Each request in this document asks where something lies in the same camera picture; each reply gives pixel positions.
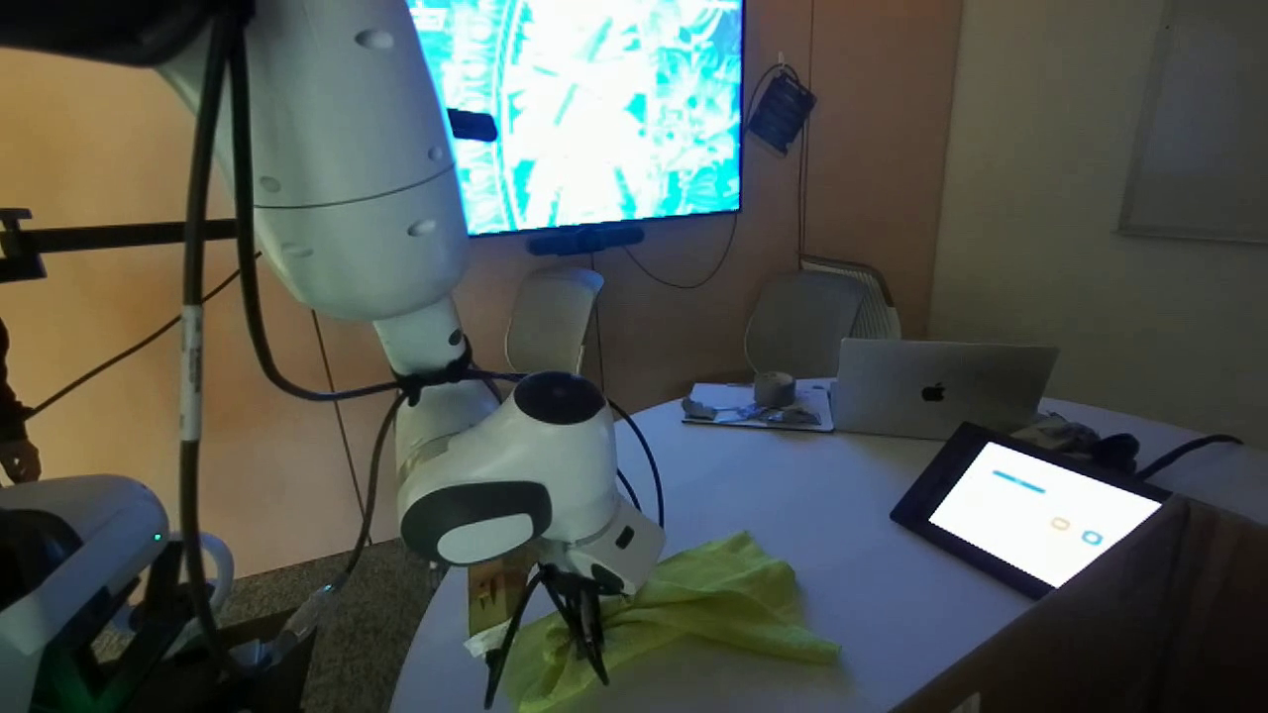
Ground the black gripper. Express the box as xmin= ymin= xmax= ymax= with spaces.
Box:
xmin=533 ymin=552 xmax=627 ymax=690

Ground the yellow-green microfibre towel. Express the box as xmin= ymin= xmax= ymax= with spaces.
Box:
xmin=492 ymin=532 xmax=846 ymax=713

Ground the brown cardboard box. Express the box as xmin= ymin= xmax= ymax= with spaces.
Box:
xmin=908 ymin=491 xmax=1268 ymax=713

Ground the white paper stack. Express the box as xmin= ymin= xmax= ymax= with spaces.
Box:
xmin=683 ymin=375 xmax=842 ymax=434

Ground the grey tape roll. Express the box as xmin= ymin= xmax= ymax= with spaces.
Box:
xmin=748 ymin=370 xmax=802 ymax=411

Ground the grey office chair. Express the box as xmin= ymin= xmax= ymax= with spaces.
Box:
xmin=747 ymin=259 xmax=905 ymax=385

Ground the black bar under TV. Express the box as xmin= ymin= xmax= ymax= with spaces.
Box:
xmin=527 ymin=218 xmax=649 ymax=259

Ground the silver laptop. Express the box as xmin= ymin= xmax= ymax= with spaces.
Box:
xmin=831 ymin=338 xmax=1062 ymax=442

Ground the black tablet with lit screen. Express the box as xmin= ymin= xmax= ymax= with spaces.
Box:
xmin=887 ymin=420 xmax=1173 ymax=605

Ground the black cylindrical desk device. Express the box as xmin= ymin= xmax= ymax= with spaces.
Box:
xmin=1043 ymin=411 xmax=1147 ymax=477

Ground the black horizontal stand bar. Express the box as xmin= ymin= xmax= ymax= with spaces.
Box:
xmin=0 ymin=207 xmax=255 ymax=289

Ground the gold wrist camera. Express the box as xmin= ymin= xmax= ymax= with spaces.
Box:
xmin=460 ymin=552 xmax=535 ymax=663

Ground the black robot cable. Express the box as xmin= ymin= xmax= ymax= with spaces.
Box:
xmin=170 ymin=0 xmax=670 ymax=709

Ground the white robot pedestal cover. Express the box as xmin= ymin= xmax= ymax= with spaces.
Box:
xmin=0 ymin=470 xmax=175 ymax=713

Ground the wall mounted TV screen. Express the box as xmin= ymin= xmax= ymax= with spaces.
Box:
xmin=402 ymin=0 xmax=748 ymax=240

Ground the black wall mounted device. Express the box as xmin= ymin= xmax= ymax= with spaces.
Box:
xmin=747 ymin=62 xmax=815 ymax=156

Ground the black desk device cable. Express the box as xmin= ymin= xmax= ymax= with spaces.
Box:
xmin=1130 ymin=430 xmax=1246 ymax=486

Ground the grey framed wall board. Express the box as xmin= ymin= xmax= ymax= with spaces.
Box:
xmin=1117 ymin=0 xmax=1268 ymax=251

